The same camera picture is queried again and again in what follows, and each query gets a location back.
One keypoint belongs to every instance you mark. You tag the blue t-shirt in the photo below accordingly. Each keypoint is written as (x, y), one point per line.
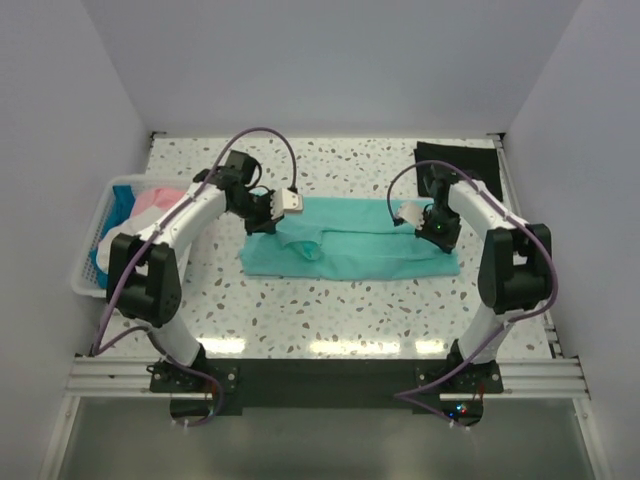
(123, 201)

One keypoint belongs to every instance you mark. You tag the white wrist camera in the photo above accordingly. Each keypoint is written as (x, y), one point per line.
(409, 213)
(285, 202)

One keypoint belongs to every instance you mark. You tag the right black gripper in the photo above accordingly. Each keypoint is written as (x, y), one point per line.
(446, 243)

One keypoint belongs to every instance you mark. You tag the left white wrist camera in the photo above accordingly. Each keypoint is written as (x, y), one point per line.
(285, 202)

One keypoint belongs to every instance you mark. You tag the white plastic laundry basket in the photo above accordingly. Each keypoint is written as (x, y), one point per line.
(85, 276)

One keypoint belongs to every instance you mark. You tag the white t-shirt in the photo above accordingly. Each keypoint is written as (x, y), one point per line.
(136, 222)

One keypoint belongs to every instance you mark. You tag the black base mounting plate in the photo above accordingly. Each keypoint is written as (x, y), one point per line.
(231, 386)

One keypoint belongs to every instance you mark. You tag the pink t-shirt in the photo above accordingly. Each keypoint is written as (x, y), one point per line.
(161, 198)

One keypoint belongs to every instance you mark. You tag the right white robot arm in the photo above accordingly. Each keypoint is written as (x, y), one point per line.
(516, 280)

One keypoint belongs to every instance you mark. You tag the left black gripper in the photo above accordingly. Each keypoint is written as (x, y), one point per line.
(266, 225)

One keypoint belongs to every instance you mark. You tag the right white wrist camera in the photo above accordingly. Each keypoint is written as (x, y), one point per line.
(409, 213)

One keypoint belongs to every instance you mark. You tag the folded black t-shirt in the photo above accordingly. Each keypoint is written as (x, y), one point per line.
(480, 163)

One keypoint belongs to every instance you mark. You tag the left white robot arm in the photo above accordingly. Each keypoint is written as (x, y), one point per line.
(144, 281)

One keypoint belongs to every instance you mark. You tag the teal green t-shirt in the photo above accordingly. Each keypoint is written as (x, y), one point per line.
(344, 239)

